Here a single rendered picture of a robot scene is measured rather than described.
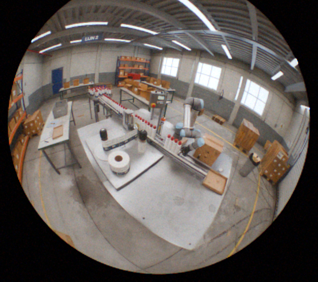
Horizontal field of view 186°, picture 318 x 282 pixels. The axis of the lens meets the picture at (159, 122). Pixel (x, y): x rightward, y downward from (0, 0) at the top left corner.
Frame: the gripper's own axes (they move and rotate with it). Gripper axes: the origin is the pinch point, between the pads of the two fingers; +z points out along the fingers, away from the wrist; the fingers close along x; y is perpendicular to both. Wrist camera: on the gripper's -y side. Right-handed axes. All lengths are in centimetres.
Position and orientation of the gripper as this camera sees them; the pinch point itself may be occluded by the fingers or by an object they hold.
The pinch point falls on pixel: (179, 152)
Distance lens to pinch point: 122.9
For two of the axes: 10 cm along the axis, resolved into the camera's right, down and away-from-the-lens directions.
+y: -6.4, 2.9, -7.1
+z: -5.2, 5.2, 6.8
